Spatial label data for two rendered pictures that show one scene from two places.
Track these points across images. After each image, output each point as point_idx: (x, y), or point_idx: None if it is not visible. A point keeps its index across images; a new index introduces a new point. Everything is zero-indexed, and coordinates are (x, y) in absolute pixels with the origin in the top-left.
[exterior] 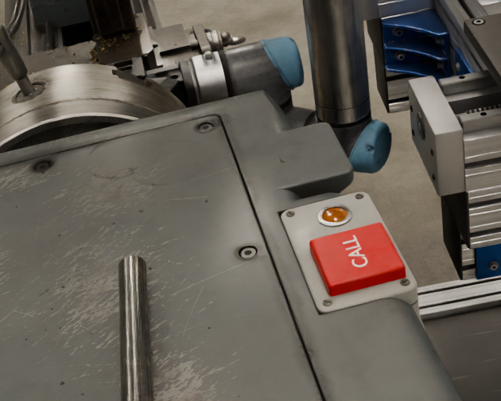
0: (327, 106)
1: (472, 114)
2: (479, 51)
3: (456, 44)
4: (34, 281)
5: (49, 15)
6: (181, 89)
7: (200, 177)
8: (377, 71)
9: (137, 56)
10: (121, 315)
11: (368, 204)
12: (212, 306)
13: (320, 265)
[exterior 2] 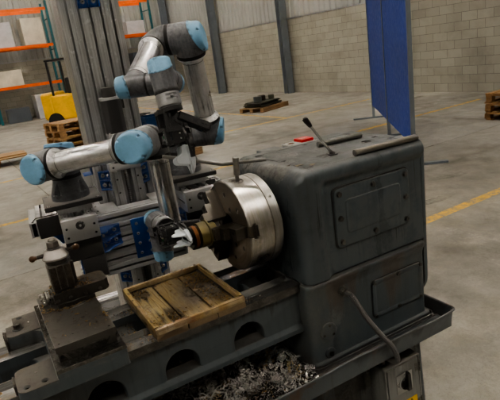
0: (178, 214)
1: (205, 184)
2: (184, 178)
3: (127, 221)
4: (325, 151)
5: None
6: None
7: (282, 151)
8: (90, 268)
9: (102, 271)
10: (332, 140)
11: (286, 143)
12: None
13: (308, 138)
